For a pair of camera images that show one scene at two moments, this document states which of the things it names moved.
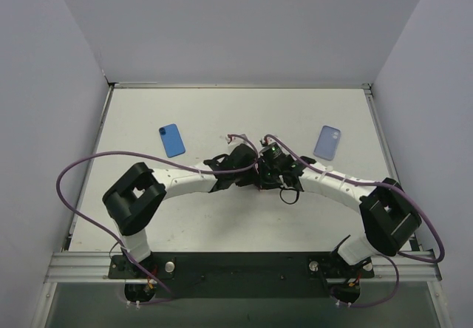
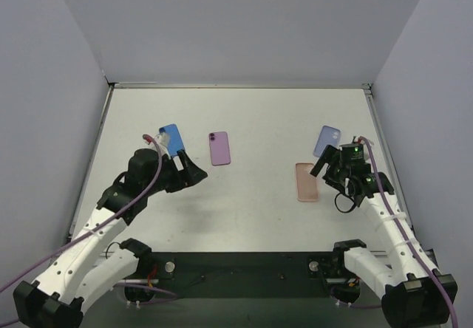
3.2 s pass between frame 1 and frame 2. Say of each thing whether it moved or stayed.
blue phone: stayed
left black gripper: moved
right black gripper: moved
